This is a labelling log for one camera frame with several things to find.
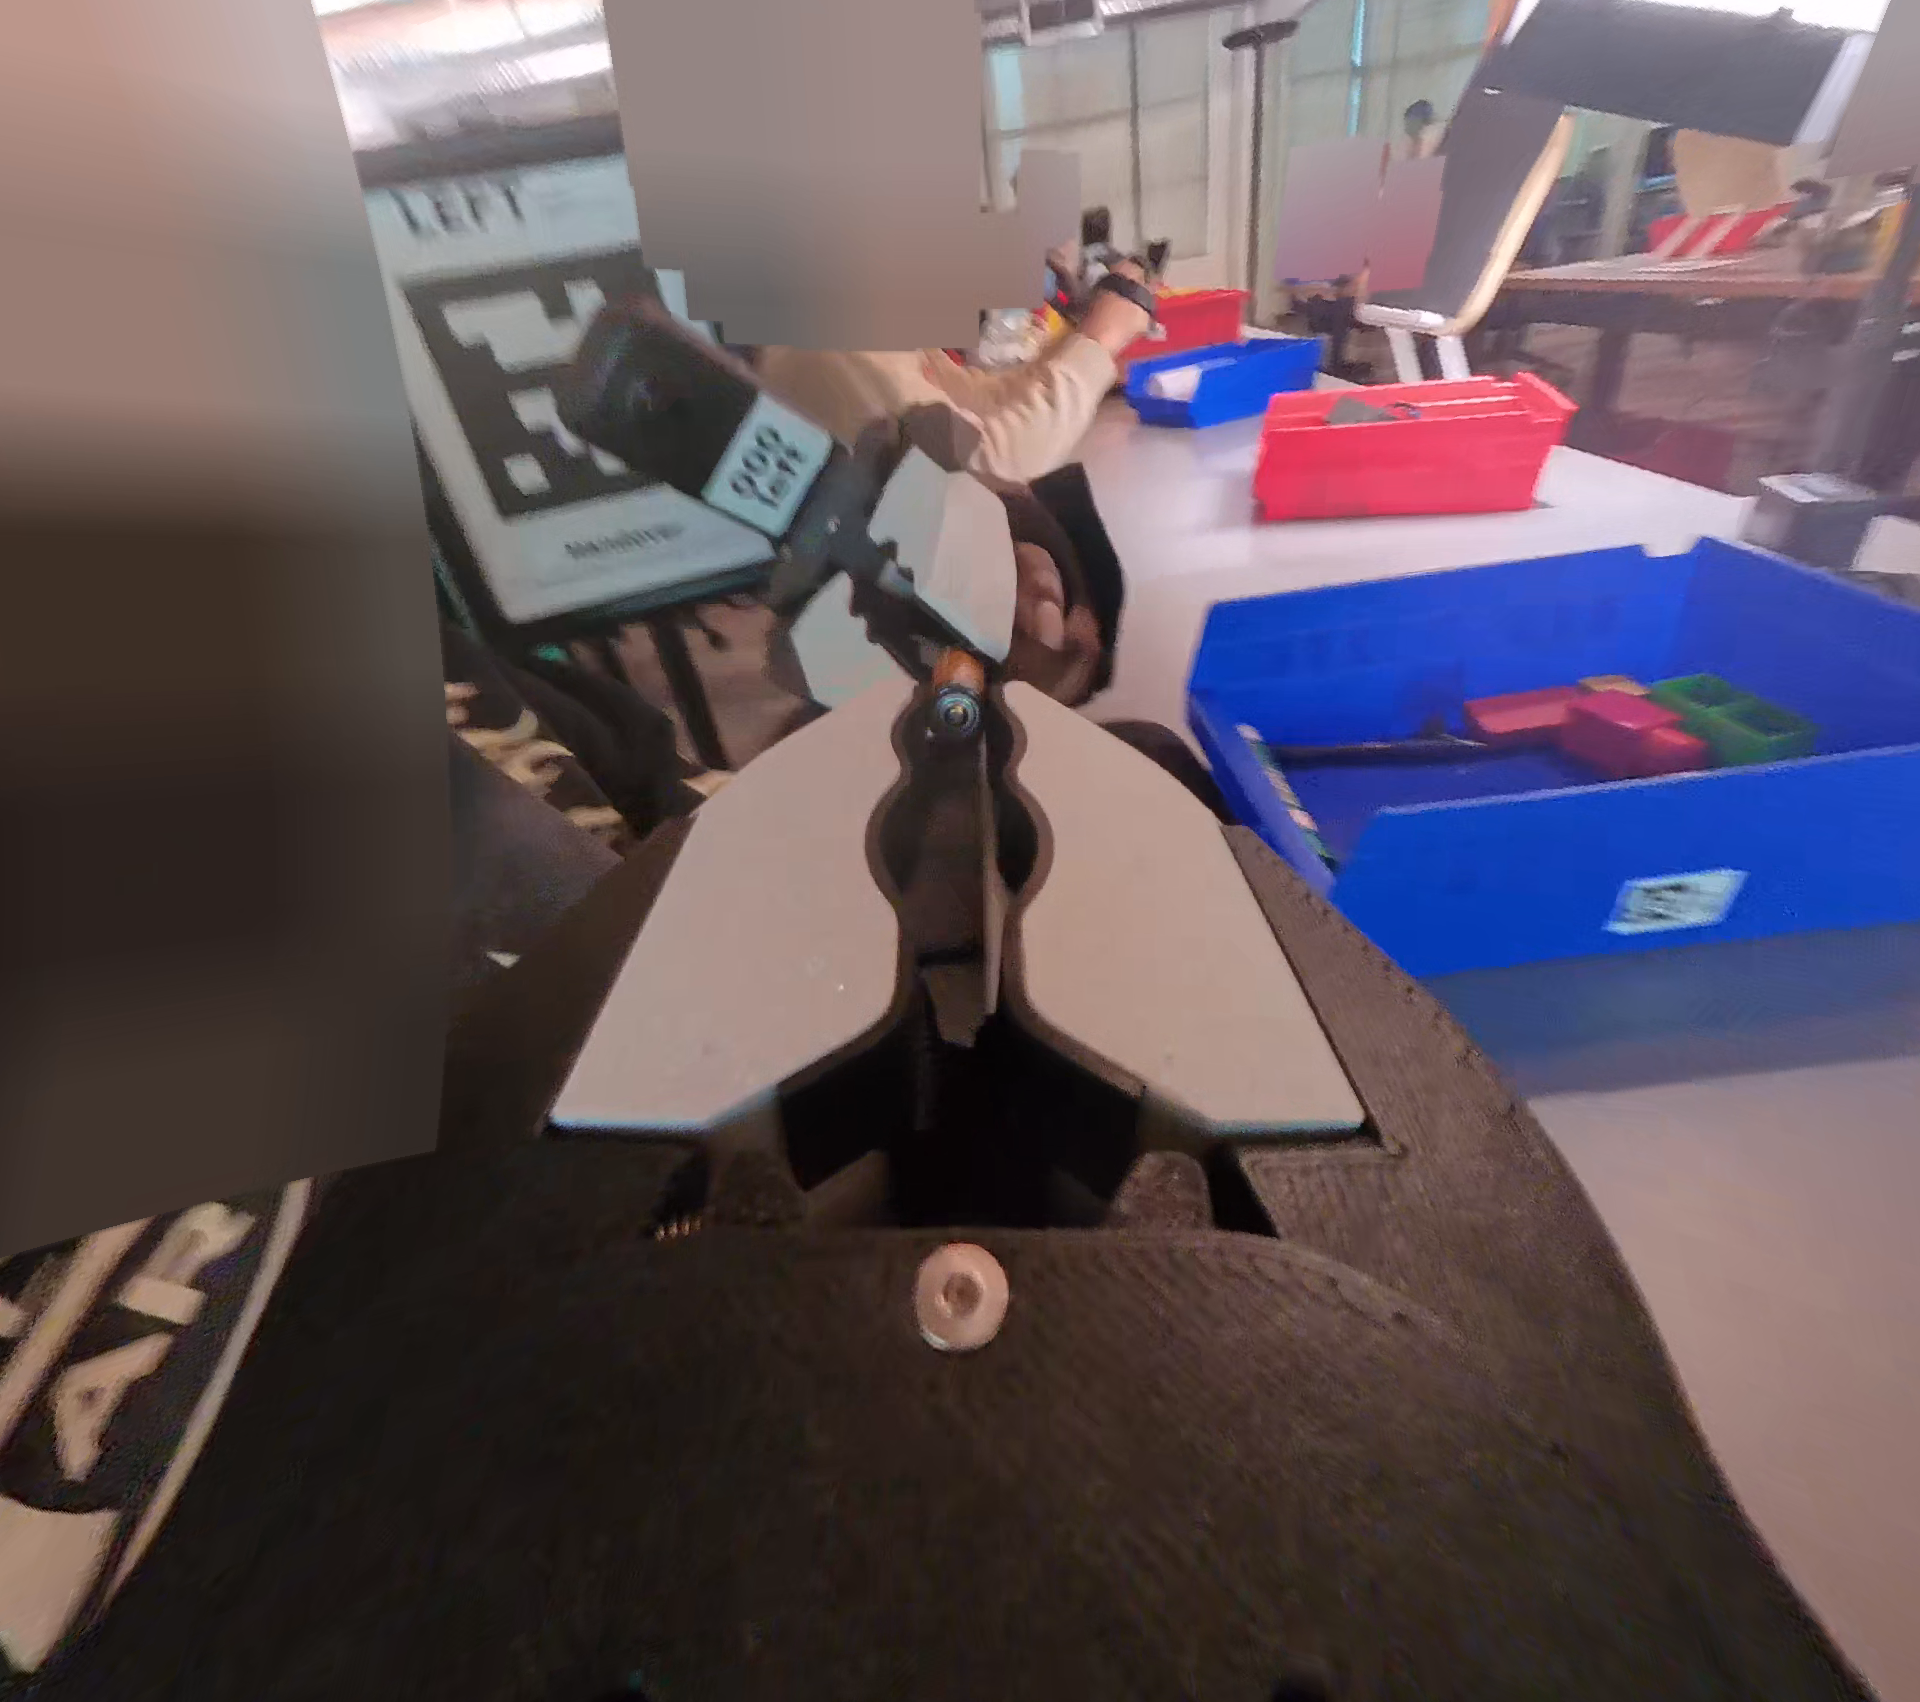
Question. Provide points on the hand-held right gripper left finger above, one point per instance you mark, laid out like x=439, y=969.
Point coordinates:
x=721, y=985

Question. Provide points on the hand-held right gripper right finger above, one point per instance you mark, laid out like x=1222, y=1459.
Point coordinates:
x=1186, y=985

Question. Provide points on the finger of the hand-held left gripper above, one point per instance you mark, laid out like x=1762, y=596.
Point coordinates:
x=842, y=660
x=942, y=549

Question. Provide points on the blue bin with tag sticker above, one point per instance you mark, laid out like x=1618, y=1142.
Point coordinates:
x=1577, y=865

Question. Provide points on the red studded toy block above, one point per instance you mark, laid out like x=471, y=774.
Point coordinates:
x=1639, y=734

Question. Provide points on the person's left hand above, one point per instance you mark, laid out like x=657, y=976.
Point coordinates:
x=1049, y=624

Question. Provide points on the tag poster on black stand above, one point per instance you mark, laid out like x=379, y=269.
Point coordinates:
x=510, y=549

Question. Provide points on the small blue plastic bin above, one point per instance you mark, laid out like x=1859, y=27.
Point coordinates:
x=1222, y=386

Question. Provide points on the red plastic bin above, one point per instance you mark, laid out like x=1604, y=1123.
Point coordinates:
x=1411, y=455
x=1192, y=322

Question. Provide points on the small tan block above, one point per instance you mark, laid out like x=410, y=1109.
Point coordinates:
x=1612, y=684

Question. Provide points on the black floor lamp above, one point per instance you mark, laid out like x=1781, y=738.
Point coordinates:
x=1255, y=36

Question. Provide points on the green toy block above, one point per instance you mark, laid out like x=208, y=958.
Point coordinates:
x=1739, y=722

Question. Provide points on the black board on white stand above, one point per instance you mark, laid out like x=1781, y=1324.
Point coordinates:
x=1487, y=201

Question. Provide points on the black printed shirt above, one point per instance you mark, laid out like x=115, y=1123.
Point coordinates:
x=90, y=1359

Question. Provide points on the small grey box red stripe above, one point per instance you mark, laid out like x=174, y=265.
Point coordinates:
x=1817, y=517

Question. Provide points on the long wooden workbench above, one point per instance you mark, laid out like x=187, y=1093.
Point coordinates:
x=1697, y=288

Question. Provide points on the red and white bin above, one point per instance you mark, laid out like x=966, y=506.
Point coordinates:
x=1717, y=231

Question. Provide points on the studio light panel on stand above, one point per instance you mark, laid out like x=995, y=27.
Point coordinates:
x=1684, y=52

